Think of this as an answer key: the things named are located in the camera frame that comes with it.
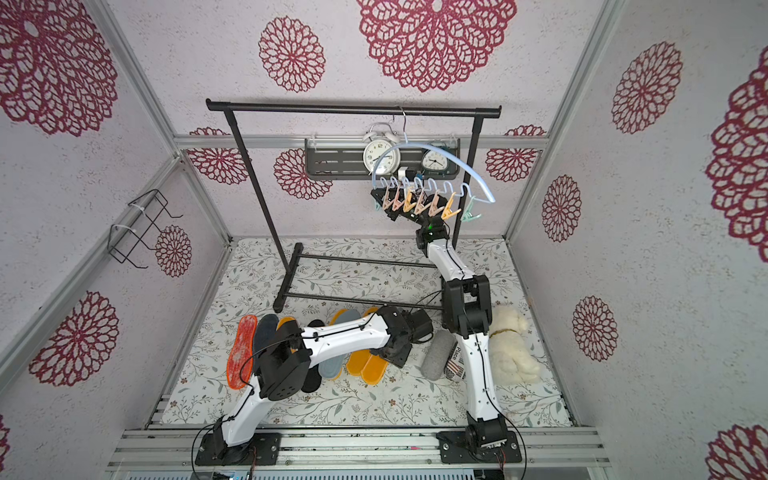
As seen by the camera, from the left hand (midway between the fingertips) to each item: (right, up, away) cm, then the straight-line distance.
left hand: (391, 356), depth 87 cm
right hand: (-6, +48, -2) cm, 49 cm away
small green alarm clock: (+13, +58, +3) cm, 59 cm away
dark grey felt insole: (-39, +6, +8) cm, 41 cm away
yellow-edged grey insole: (-5, -4, 0) cm, 7 cm away
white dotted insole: (-11, +10, +13) cm, 19 cm away
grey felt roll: (+14, +1, +1) cm, 14 cm away
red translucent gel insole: (-45, -2, +1) cm, 45 cm away
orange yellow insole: (-35, +9, +11) cm, 37 cm away
